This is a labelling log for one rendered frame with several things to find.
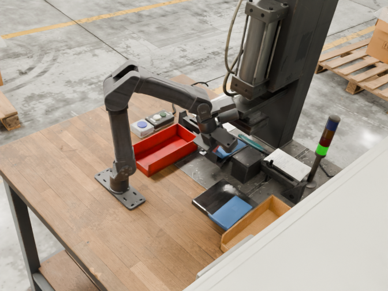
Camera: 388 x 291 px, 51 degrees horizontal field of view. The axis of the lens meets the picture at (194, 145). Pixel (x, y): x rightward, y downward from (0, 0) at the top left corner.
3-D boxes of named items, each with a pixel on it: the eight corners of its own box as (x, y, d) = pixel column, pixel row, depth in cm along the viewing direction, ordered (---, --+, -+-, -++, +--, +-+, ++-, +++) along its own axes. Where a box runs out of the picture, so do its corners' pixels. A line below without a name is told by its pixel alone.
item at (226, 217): (206, 220, 127) (207, 213, 125) (235, 196, 136) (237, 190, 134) (223, 233, 123) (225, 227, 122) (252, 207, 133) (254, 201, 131)
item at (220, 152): (204, 149, 141) (206, 142, 140) (231, 135, 151) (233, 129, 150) (219, 160, 138) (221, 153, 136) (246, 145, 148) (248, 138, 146)
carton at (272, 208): (218, 250, 122) (222, 234, 117) (267, 209, 137) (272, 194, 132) (251, 279, 115) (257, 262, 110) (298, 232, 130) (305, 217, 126)
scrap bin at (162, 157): (126, 160, 147) (126, 147, 143) (176, 134, 162) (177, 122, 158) (148, 178, 141) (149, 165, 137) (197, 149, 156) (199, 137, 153)
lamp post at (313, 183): (297, 182, 148) (322, 115, 130) (306, 174, 152) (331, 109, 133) (311, 190, 145) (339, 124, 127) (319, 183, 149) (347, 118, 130)
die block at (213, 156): (202, 156, 154) (205, 140, 149) (220, 145, 160) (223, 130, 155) (243, 185, 144) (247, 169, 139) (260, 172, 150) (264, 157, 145)
